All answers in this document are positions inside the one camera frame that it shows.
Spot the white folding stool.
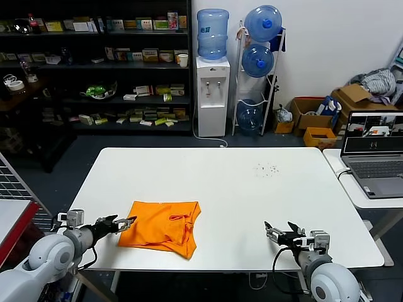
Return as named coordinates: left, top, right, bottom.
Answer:
left=390, top=40, right=403, bottom=95

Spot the blue white bag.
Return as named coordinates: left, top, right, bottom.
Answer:
left=315, top=95, right=344, bottom=119

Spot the red-edged white cart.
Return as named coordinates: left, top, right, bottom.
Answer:
left=0, top=198, right=55, bottom=302

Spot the white wire jug rack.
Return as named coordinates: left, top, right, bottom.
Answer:
left=231, top=20, right=287, bottom=137

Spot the orange cardboard box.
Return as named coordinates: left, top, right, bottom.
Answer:
left=302, top=126, right=338, bottom=150

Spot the cola bottle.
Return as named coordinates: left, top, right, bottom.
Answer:
left=26, top=13, right=42, bottom=35

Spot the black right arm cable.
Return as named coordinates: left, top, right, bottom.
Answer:
left=271, top=246, right=308, bottom=295

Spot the dark glass bowl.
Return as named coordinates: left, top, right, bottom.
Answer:
left=11, top=19, right=31, bottom=34

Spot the grey clothes pile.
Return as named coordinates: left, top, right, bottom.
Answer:
left=349, top=68, right=398, bottom=105

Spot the bowl with green packets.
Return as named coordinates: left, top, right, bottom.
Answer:
left=79, top=82, right=118, bottom=101

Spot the open brown cardboard box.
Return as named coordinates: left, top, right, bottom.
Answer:
left=289, top=96, right=336, bottom=137

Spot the white plastic bag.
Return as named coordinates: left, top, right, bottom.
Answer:
left=275, top=105, right=294, bottom=124

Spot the yellow cardboard box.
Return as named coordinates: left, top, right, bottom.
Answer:
left=272, top=119, right=295, bottom=135

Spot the dark wooden desk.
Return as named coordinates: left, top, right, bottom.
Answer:
left=0, top=77, right=78, bottom=174

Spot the white water dispenser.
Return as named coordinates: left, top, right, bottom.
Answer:
left=195, top=56, right=231, bottom=138

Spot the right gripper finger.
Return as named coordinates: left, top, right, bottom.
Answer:
left=264, top=221, right=286, bottom=245
left=287, top=221, right=307, bottom=237

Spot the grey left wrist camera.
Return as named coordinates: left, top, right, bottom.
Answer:
left=50, top=210, right=86, bottom=232

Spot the white power cable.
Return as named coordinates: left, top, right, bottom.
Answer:
left=191, top=103, right=229, bottom=148

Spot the small white table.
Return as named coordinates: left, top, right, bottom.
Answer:
left=321, top=147, right=403, bottom=267

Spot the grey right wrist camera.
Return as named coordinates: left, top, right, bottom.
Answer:
left=302, top=230, right=332, bottom=253

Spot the white laptop cable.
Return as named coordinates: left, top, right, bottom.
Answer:
left=334, top=167, right=352, bottom=181

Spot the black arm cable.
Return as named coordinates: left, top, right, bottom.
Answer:
left=271, top=246, right=308, bottom=295
left=73, top=245, right=98, bottom=272

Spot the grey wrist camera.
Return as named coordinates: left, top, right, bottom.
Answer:
left=302, top=230, right=332, bottom=253
left=50, top=210, right=86, bottom=232

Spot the black shelving unit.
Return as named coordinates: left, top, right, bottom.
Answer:
left=0, top=0, right=193, bottom=137

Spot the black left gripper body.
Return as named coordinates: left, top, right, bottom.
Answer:
left=93, top=220, right=116, bottom=237

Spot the pale pink cloth strip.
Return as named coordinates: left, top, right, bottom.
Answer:
left=236, top=26, right=251, bottom=48

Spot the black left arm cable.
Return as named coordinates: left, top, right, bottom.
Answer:
left=73, top=245, right=98, bottom=272

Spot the labelled blue water jug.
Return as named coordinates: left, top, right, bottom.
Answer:
left=196, top=8, right=230, bottom=62

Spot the white wire grid panel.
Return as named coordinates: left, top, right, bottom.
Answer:
left=0, top=152, right=59, bottom=232

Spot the tall pink box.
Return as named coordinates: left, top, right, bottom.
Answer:
left=166, top=12, right=179, bottom=31

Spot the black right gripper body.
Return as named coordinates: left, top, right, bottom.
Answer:
left=278, top=232, right=311, bottom=252

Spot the wide white box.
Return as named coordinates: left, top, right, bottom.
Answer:
left=72, top=21, right=96, bottom=33

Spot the orange t-shirt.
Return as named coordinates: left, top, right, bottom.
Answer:
left=118, top=200, right=202, bottom=260

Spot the large brown cardboard box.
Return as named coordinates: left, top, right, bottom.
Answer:
left=330, top=83, right=403, bottom=136

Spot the grey laptop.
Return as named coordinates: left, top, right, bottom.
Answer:
left=340, top=110, right=403, bottom=199

